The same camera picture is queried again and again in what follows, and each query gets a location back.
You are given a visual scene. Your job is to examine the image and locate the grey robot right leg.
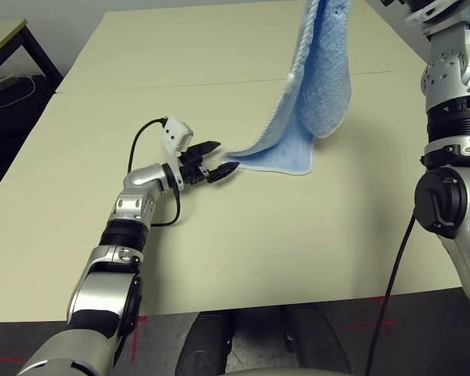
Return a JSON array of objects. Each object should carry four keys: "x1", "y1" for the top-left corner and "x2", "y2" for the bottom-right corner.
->
[{"x1": 284, "y1": 303, "x2": 352, "y2": 376}]

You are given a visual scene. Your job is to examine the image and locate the grey robot left leg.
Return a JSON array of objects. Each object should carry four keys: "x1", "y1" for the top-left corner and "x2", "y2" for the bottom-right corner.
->
[{"x1": 175, "y1": 311, "x2": 236, "y2": 376}]

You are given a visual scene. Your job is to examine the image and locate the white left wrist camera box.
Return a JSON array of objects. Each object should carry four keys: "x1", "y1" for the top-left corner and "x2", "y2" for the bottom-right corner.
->
[{"x1": 159, "y1": 116, "x2": 195, "y2": 185}]

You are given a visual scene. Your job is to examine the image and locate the white floor cable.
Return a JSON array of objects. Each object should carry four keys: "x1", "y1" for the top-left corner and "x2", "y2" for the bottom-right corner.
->
[{"x1": 0, "y1": 74, "x2": 36, "y2": 110}]

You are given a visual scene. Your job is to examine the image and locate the light blue terry towel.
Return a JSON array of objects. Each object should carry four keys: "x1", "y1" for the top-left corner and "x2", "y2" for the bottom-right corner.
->
[{"x1": 223, "y1": 0, "x2": 353, "y2": 176}]

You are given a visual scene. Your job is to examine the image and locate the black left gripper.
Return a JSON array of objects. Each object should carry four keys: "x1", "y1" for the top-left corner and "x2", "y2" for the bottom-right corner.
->
[{"x1": 179, "y1": 139, "x2": 240, "y2": 191}]

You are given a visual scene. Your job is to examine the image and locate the black-framed side table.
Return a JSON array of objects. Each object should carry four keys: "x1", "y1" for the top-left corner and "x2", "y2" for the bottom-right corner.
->
[{"x1": 0, "y1": 19, "x2": 63, "y2": 91}]

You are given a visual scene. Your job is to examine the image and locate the grey robot leg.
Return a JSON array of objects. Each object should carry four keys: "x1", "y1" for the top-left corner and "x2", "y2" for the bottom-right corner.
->
[
  {"x1": 175, "y1": 311, "x2": 236, "y2": 376},
  {"x1": 284, "y1": 303, "x2": 352, "y2": 376}
]

